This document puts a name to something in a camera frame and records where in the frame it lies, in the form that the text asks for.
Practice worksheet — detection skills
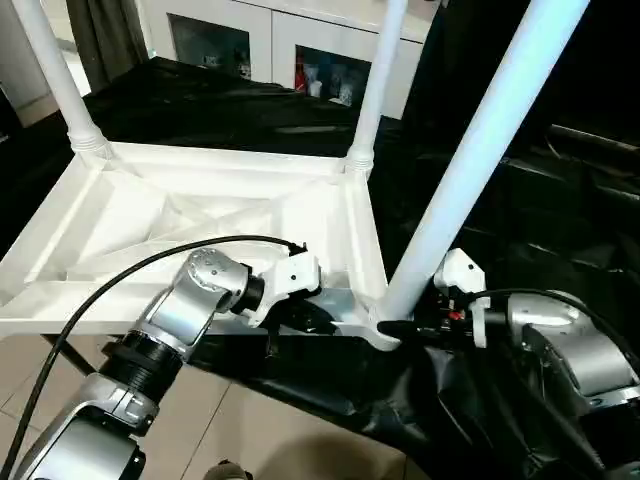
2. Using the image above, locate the white plastic table top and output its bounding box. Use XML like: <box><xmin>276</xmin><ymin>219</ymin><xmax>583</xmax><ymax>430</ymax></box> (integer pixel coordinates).
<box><xmin>0</xmin><ymin>140</ymin><xmax>401</xmax><ymax>351</ymax></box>

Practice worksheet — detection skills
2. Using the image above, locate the white plastic table leg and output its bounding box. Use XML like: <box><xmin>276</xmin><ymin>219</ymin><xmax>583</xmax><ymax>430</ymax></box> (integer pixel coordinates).
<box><xmin>345</xmin><ymin>0</ymin><xmax>409</xmax><ymax>179</ymax></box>
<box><xmin>375</xmin><ymin>0</ymin><xmax>591</xmax><ymax>331</ymax></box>
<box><xmin>10</xmin><ymin>0</ymin><xmax>113</xmax><ymax>161</ymax></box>

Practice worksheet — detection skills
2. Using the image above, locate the black plastic mat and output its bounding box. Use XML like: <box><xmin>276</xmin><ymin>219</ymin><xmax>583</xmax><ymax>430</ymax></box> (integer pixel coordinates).
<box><xmin>0</xmin><ymin>55</ymin><xmax>640</xmax><ymax>480</ymax></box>

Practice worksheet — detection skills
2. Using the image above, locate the black stand pole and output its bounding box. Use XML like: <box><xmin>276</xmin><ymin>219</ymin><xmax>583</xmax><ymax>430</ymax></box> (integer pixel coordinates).
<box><xmin>40</xmin><ymin>335</ymin><xmax>93</xmax><ymax>379</ymax></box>

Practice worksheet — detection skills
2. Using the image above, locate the black low bench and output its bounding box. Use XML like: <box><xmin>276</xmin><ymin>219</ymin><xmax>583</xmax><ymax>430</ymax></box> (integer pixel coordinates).
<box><xmin>550</xmin><ymin>125</ymin><xmax>640</xmax><ymax>161</ymax></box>

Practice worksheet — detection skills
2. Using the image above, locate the white glass-door cabinet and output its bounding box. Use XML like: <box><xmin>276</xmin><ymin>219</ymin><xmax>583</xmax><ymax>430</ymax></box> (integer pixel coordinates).
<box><xmin>140</xmin><ymin>0</ymin><xmax>431</xmax><ymax>119</ymax></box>

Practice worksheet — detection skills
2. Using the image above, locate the grey curtain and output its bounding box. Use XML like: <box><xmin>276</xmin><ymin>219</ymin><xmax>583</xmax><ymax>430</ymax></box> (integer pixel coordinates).
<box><xmin>65</xmin><ymin>0</ymin><xmax>151</xmax><ymax>91</ymax></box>

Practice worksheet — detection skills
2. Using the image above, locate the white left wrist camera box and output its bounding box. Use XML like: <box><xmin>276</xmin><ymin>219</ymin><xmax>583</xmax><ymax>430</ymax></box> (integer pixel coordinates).
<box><xmin>240</xmin><ymin>255</ymin><xmax>323</xmax><ymax>329</ymax></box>

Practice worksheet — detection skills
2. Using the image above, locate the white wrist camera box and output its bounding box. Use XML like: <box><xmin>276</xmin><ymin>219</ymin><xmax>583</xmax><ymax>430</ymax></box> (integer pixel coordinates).
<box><xmin>435</xmin><ymin>248</ymin><xmax>491</xmax><ymax>349</ymax></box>
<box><xmin>240</xmin><ymin>255</ymin><xmax>323</xmax><ymax>329</ymax></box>

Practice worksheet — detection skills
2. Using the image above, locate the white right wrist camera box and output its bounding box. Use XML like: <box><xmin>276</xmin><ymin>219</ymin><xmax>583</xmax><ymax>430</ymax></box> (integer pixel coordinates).
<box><xmin>435</xmin><ymin>248</ymin><xmax>491</xmax><ymax>349</ymax></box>

